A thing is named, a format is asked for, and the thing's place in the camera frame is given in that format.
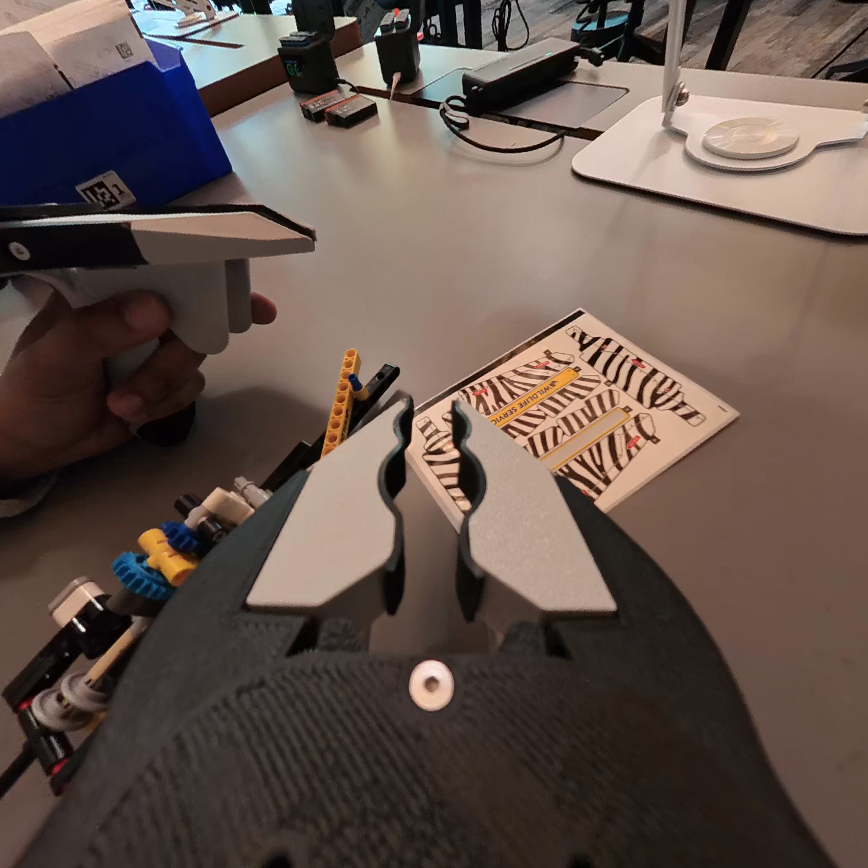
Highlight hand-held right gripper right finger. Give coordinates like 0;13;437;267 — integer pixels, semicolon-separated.
452;400;618;643

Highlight looped black cable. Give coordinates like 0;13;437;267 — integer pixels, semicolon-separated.
439;94;568;154

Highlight person's left hand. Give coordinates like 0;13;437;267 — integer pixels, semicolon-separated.
0;290;279;486

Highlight white papers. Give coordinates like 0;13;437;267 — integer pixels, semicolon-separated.
0;0;154;118

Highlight blue storage bin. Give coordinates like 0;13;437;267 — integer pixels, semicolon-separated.
0;37;236;208

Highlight black power adapter with cable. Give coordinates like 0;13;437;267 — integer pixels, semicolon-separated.
462;37;583;115

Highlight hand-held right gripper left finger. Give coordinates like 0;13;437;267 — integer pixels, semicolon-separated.
247;392;415;616

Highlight lego technic assembly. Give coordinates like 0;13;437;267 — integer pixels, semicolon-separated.
0;348;401;798

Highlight zebra striped sticker sheet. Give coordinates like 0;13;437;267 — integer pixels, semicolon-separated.
406;308;741;514

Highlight black charger with display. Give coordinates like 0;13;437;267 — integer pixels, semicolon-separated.
277;30;340;95

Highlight white monitor stand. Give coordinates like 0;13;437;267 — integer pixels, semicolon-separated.
571;0;868;237

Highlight black charging case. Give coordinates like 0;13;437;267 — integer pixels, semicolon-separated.
374;9;422;86

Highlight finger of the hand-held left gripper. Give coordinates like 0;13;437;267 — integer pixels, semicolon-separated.
0;202;279;229
129;210;318;268

